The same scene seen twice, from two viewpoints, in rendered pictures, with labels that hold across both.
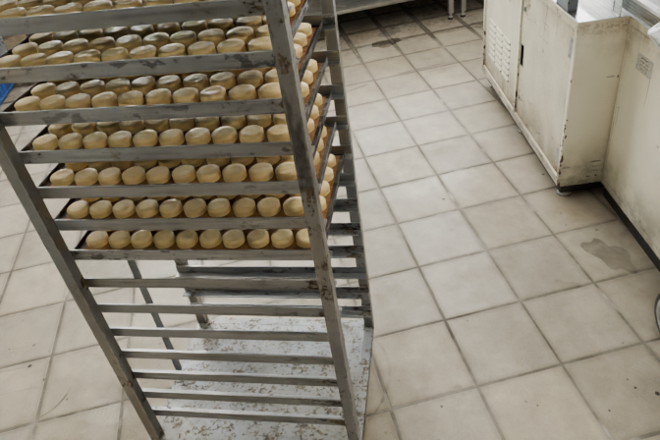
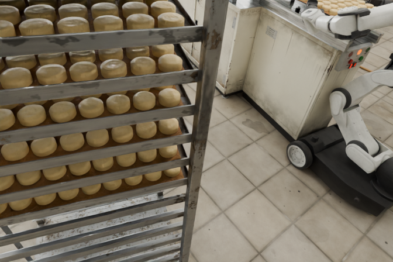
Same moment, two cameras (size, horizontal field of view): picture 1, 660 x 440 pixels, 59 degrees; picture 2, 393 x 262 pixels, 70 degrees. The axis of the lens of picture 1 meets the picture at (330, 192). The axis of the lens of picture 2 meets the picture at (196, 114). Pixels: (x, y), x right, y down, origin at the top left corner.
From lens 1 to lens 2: 0.65 m
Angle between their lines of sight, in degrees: 28
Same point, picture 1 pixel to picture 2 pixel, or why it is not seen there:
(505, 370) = (233, 199)
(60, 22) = not seen: outside the picture
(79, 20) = not seen: outside the picture
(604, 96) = (247, 48)
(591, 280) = (252, 140)
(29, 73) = not seen: outside the picture
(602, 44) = (249, 21)
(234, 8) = not seen: outside the picture
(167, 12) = not seen: outside the picture
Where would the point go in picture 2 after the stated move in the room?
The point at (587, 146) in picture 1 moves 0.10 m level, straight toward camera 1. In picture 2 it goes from (238, 73) to (240, 80)
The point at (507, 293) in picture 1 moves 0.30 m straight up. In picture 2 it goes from (218, 155) to (224, 125)
